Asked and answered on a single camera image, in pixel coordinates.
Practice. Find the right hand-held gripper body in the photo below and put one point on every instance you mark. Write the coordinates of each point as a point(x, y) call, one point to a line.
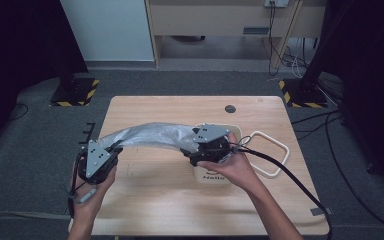
point(211, 133)

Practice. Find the grey tape piece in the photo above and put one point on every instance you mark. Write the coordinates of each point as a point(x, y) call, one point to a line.
point(320, 211)

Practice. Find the white power strip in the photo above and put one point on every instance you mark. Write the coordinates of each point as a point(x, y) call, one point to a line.
point(276, 3)

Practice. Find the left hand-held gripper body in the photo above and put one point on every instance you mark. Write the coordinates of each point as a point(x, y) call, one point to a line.
point(95, 160)

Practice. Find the white panel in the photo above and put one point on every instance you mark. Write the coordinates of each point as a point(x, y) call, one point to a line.
point(106, 30)

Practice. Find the grey round table grommet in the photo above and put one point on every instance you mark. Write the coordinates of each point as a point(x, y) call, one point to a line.
point(230, 109)

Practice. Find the cream plastic trash bin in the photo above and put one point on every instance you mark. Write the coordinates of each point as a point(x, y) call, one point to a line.
point(201, 174)

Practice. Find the person's left hand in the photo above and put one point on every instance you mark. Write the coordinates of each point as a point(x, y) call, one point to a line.
point(86, 203)

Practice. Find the light wooden desk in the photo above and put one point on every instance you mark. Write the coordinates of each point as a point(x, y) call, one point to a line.
point(213, 20)

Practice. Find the black curtain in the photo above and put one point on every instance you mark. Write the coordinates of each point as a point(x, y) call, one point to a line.
point(373, 83)
point(16, 50)

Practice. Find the black stand pole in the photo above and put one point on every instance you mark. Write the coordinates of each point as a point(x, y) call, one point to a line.
point(323, 43)

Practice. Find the clear plastic bag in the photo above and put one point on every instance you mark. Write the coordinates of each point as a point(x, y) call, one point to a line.
point(153, 135)

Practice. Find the black striped stand base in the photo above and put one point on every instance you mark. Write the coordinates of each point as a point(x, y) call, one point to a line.
point(305, 98)
point(75, 93)

